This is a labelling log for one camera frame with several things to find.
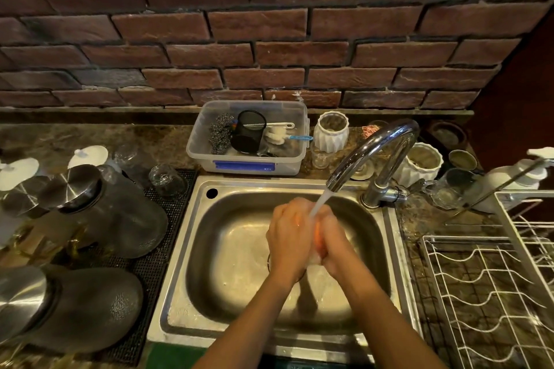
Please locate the person's right hand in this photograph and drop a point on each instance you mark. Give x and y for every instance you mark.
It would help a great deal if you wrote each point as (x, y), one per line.
(339, 252)

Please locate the person's left hand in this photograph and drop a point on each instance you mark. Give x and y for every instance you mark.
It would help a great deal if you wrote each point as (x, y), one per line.
(288, 243)

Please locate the person's right fingers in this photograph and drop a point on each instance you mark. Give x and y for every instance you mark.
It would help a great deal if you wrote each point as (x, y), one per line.
(330, 230)

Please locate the person's left fingers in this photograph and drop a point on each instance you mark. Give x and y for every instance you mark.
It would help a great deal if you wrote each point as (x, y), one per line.
(298, 211)

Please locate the orange sponge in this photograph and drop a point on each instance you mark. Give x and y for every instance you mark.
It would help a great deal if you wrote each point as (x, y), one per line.
(320, 237)

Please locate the person's right forearm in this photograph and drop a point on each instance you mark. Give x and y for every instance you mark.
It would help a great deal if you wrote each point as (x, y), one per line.
(385, 325)

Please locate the person's left forearm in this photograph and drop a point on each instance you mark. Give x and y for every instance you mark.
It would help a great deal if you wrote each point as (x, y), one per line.
(255, 325)

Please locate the small clear glass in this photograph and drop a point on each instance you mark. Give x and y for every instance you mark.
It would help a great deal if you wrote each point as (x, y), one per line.
(320, 160)

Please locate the white bottle brush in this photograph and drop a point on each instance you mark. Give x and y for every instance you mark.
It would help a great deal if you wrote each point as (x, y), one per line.
(275, 134)

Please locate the white ribbed ceramic cup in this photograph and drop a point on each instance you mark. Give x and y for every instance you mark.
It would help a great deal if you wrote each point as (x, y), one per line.
(331, 137)
(422, 167)

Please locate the stainless steel sink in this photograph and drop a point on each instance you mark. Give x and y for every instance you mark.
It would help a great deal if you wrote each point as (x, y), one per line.
(225, 252)

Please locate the black mesh cup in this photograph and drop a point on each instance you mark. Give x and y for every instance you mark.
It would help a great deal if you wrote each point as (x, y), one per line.
(247, 135)

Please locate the chrome faucet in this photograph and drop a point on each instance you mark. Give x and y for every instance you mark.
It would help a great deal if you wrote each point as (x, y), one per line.
(381, 139)

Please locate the pink mesh scrubber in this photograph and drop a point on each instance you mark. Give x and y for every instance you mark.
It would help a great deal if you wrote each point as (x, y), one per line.
(370, 130)

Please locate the steel wool scrubber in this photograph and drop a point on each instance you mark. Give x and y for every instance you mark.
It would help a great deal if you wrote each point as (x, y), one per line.
(220, 133)

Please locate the clear plastic container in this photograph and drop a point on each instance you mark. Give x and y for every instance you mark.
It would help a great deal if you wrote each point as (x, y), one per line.
(201, 152)

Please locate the clear glass mug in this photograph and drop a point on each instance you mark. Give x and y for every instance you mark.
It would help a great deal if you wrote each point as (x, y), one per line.
(450, 191)

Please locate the upturned clear drinking glass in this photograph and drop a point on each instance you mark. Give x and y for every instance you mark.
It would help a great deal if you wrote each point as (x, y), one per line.
(125, 154)
(168, 180)

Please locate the dark round bowl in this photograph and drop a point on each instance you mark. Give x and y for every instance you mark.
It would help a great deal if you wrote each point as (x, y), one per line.
(448, 136)

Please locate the black rubber drain mat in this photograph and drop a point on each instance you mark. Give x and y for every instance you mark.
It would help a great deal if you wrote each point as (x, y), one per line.
(149, 269)

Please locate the white pump soap bottle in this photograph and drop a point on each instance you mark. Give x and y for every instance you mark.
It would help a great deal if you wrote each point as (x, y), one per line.
(497, 182)

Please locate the glass jar with steel lid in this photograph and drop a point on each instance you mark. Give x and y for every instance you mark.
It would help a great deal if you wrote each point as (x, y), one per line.
(117, 217)
(86, 308)
(24, 200)

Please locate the green cloth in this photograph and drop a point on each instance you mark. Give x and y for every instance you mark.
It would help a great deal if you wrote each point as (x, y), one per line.
(173, 358)

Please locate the white round lid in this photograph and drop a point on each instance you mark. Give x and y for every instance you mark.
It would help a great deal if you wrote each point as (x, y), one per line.
(17, 173)
(88, 156)

